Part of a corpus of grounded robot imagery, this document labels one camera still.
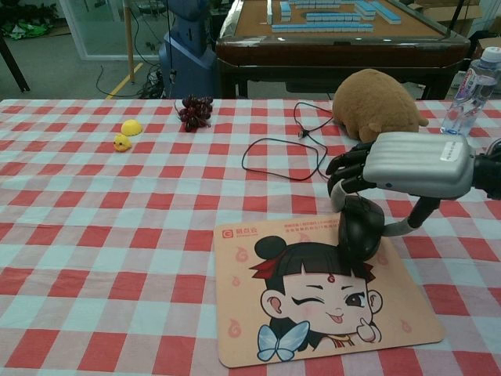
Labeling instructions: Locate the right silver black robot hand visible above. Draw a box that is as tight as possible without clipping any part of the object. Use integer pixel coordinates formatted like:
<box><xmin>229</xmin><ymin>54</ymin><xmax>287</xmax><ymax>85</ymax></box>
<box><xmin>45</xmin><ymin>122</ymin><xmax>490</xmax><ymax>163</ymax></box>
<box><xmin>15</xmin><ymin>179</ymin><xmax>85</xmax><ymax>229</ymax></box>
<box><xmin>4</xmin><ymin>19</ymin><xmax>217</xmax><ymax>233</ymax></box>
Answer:
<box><xmin>324</xmin><ymin>132</ymin><xmax>477</xmax><ymax>238</ymax></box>

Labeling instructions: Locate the black computer mouse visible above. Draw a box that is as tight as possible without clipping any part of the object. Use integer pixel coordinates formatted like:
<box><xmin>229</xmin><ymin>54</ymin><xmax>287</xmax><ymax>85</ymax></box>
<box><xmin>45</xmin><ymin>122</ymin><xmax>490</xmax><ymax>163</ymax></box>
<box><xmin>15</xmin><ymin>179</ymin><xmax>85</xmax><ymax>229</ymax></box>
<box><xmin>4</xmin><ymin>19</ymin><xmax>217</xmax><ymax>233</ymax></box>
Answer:
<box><xmin>337</xmin><ymin>196</ymin><xmax>387</xmax><ymax>261</ymax></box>

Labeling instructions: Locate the black mouse cable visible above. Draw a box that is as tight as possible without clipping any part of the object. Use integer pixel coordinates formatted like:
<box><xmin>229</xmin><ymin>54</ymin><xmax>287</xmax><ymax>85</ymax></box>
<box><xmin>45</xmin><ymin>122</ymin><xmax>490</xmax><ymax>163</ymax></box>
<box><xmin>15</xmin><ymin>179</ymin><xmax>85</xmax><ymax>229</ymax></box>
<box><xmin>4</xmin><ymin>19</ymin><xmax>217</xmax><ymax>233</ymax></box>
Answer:
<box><xmin>241</xmin><ymin>101</ymin><xmax>363</xmax><ymax>203</ymax></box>

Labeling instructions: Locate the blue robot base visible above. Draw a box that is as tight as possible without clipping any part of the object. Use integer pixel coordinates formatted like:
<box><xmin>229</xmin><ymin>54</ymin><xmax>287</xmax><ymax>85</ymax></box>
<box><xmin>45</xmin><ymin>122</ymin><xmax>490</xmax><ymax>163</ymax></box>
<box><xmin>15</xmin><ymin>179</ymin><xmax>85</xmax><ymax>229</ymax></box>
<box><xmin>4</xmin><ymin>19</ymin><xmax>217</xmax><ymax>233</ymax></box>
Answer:
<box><xmin>157</xmin><ymin>0</ymin><xmax>218</xmax><ymax>99</ymax></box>

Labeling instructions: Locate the cartoon girl mouse pad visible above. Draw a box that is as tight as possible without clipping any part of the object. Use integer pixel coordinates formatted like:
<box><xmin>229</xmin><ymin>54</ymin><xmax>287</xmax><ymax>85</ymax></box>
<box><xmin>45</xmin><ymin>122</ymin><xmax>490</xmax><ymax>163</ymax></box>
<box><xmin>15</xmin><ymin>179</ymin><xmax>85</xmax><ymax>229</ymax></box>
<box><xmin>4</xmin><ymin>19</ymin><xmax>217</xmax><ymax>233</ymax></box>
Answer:
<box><xmin>214</xmin><ymin>212</ymin><xmax>446</xmax><ymax>370</ymax></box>

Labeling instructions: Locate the brown plush capybara toy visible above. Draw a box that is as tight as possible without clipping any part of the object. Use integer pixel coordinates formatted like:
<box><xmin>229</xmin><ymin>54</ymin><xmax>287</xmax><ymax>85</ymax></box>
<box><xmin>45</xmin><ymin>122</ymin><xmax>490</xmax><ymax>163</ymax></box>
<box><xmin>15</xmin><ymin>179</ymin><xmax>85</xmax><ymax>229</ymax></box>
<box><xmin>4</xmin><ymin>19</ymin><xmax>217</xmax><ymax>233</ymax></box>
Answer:
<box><xmin>332</xmin><ymin>68</ymin><xmax>430</xmax><ymax>142</ymax></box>

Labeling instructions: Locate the clear plastic water bottle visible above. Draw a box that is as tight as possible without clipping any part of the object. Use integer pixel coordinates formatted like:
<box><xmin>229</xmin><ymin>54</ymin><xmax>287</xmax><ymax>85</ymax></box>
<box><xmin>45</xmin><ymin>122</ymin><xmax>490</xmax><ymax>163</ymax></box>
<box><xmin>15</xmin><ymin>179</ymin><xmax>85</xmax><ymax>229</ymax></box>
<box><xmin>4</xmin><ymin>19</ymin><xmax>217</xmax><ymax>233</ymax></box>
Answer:
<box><xmin>439</xmin><ymin>47</ymin><xmax>501</xmax><ymax>138</ymax></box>

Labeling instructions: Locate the brown mahjong table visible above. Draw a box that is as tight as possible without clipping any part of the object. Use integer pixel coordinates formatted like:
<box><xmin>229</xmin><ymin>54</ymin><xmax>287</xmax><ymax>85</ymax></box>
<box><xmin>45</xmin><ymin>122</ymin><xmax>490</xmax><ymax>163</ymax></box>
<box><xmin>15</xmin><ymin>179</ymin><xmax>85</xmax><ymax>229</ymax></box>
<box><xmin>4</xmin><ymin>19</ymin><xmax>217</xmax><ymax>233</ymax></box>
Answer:
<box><xmin>215</xmin><ymin>0</ymin><xmax>471</xmax><ymax>100</ymax></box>

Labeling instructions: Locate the blue mahjong tile set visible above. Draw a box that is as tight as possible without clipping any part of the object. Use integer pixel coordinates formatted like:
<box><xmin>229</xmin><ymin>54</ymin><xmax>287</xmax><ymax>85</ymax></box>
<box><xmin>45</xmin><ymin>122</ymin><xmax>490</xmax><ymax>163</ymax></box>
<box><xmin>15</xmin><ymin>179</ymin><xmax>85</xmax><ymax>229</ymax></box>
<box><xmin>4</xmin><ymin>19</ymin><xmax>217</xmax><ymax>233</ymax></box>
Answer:
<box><xmin>266</xmin><ymin>0</ymin><xmax>402</xmax><ymax>34</ymax></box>

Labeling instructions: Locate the dark red grape bunch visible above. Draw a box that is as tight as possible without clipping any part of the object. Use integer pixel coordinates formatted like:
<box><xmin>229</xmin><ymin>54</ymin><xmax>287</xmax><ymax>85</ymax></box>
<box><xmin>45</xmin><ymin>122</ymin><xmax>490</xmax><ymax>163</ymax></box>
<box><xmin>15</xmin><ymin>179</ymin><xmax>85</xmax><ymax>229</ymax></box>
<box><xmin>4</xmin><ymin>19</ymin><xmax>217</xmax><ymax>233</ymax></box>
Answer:
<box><xmin>174</xmin><ymin>93</ymin><xmax>214</xmax><ymax>133</ymax></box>

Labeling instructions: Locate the yellow half-sphere shell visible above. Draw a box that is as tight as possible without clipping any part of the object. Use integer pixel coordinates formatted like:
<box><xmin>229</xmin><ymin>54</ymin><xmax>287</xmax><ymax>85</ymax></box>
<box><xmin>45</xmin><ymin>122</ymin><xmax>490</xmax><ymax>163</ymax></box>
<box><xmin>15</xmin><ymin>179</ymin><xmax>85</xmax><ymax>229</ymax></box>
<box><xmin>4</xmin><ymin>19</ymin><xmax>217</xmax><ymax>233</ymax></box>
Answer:
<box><xmin>121</xmin><ymin>119</ymin><xmax>142</xmax><ymax>137</ymax></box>

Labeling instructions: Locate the yellow rubber duck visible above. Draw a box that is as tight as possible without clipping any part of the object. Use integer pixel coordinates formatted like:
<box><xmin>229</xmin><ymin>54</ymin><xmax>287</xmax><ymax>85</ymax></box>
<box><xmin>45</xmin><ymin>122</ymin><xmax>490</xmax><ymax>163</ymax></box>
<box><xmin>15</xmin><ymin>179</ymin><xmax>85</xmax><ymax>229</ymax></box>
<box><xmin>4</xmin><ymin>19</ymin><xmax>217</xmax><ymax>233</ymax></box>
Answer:
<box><xmin>113</xmin><ymin>133</ymin><xmax>132</xmax><ymax>154</ymax></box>

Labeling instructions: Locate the red white checkered tablecloth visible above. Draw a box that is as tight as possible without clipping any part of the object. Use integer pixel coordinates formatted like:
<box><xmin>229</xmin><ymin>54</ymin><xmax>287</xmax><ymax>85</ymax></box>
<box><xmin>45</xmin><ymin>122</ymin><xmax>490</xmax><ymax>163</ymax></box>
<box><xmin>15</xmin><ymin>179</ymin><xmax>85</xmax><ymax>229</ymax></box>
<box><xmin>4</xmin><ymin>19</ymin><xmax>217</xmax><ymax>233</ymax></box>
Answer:
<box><xmin>0</xmin><ymin>96</ymin><xmax>501</xmax><ymax>376</ymax></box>

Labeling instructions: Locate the wooden pole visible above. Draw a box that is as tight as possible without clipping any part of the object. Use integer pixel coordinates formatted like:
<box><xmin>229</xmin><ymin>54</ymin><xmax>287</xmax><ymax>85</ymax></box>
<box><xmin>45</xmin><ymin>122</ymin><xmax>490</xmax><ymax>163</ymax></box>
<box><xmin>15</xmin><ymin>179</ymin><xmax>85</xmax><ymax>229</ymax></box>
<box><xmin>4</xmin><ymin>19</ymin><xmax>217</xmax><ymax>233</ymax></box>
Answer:
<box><xmin>123</xmin><ymin>0</ymin><xmax>136</xmax><ymax>85</ymax></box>

